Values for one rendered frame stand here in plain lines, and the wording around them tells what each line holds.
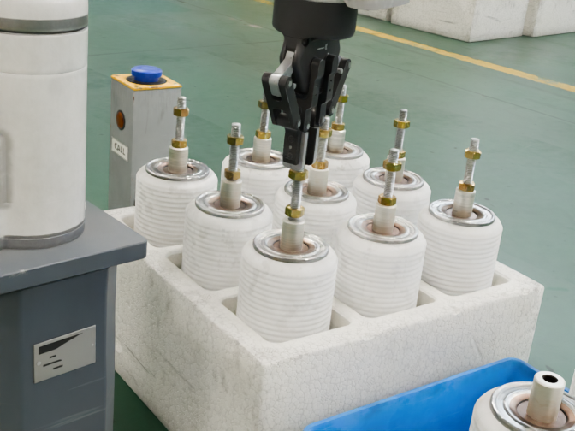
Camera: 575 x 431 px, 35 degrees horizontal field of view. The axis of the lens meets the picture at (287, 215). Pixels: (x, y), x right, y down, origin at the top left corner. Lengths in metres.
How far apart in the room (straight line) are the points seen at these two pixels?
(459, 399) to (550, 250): 0.73
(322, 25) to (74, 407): 0.39
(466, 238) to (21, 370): 0.49
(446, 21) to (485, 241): 2.69
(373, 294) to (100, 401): 0.30
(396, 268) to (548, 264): 0.71
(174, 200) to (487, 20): 2.75
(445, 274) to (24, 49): 0.54
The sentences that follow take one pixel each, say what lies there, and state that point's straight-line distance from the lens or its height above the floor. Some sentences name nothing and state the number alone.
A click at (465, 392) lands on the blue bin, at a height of 0.10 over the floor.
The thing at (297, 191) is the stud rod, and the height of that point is 0.31.
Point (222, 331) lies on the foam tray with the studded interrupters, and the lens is 0.88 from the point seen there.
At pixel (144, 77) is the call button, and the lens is 1.20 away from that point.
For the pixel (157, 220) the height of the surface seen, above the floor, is 0.20.
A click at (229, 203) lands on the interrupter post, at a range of 0.97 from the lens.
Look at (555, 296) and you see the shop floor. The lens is 1.50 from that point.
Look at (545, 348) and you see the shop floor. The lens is 1.34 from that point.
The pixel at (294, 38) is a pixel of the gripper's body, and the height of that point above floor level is 0.46.
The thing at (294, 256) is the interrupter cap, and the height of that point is 0.25.
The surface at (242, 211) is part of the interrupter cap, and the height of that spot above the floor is 0.25.
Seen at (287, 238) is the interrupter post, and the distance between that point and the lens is 0.88.
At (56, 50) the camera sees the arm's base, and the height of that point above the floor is 0.46.
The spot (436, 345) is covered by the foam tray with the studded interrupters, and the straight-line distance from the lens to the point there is 0.98.
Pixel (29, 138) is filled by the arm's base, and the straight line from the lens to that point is 0.71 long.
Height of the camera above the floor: 0.61
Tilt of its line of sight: 22 degrees down
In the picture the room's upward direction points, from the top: 6 degrees clockwise
